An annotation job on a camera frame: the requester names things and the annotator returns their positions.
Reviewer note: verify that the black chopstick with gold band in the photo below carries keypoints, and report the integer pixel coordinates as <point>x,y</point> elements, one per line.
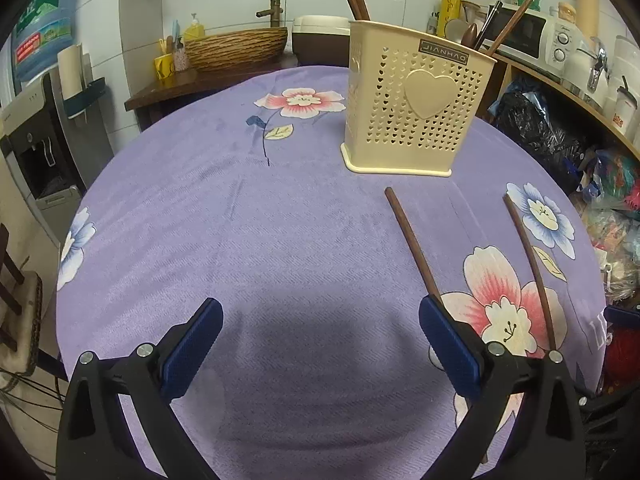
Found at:
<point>492,17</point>

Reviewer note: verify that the yellow soap bottle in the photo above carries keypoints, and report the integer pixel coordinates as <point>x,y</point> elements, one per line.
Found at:
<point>193,30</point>

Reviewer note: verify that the white brown rice cooker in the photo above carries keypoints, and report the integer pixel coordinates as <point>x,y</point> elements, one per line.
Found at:
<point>320,35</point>

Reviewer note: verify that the grey water dispenser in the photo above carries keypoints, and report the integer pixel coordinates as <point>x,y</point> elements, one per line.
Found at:
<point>30,160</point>

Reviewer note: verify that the dark wooden counter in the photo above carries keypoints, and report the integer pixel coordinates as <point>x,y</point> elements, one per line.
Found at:
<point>160,92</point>

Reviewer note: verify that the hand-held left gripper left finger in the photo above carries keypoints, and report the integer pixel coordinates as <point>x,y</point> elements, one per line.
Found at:
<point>192,350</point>

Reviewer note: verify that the black plastic bag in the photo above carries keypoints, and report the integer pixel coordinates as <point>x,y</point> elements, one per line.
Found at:
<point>540,130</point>

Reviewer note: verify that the bamboo style faucet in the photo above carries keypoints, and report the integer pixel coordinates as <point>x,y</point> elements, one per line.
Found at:
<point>272,12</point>

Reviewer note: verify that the brown wooden spoon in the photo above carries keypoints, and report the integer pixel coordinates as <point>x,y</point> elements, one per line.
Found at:
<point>469,35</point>

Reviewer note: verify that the white microwave oven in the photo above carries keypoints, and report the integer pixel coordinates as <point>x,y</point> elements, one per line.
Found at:
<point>530,35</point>

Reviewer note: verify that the colourful plastic bags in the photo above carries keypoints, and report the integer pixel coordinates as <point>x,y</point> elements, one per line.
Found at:
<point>612,210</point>

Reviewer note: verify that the purple floral tablecloth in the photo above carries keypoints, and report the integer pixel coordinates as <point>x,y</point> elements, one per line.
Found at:
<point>250,235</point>

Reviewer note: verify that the beige perforated utensil holder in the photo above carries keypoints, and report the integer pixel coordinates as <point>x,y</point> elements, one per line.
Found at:
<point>400,130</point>

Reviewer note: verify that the woven seat chair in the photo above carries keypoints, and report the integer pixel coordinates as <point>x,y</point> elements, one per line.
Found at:
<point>20,320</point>

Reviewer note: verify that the dark brown chopstick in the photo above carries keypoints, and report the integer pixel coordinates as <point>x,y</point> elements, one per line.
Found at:
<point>530,255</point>

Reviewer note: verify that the white appliance with knobs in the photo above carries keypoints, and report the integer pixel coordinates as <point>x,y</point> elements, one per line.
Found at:
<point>562,47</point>

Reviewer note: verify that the yellow cup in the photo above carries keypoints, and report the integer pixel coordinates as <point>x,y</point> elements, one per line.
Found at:
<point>164,67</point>

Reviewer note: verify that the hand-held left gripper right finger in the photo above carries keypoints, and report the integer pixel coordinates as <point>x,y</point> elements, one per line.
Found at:
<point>450,350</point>

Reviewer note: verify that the floral pump bottle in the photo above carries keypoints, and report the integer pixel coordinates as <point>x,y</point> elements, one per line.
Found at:
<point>180,57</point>

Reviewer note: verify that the tall beige roll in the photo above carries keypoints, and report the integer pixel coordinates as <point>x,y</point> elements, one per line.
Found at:
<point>592,5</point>

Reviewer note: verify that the white metal kettle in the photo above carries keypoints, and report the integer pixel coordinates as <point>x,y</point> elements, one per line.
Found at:
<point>585,72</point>

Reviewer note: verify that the blue plastic object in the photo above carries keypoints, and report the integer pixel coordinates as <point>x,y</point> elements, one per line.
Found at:
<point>625,317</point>

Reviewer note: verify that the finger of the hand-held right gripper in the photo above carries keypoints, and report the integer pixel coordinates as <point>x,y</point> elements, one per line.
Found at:
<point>610,425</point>

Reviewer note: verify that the wooden shelf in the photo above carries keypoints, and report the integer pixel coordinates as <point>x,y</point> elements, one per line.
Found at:
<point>555,90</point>

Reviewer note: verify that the yellow canister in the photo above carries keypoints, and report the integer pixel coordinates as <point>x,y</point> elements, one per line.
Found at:
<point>449,5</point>

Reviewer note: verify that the blue water jug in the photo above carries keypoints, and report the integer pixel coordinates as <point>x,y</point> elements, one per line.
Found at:
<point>42,30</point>

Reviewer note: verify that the white cup with straw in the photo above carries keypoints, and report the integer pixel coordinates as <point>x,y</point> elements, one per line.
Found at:
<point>617,107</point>

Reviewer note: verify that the woven wicker basin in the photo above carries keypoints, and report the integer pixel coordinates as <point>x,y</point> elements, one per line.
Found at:
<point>235,50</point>

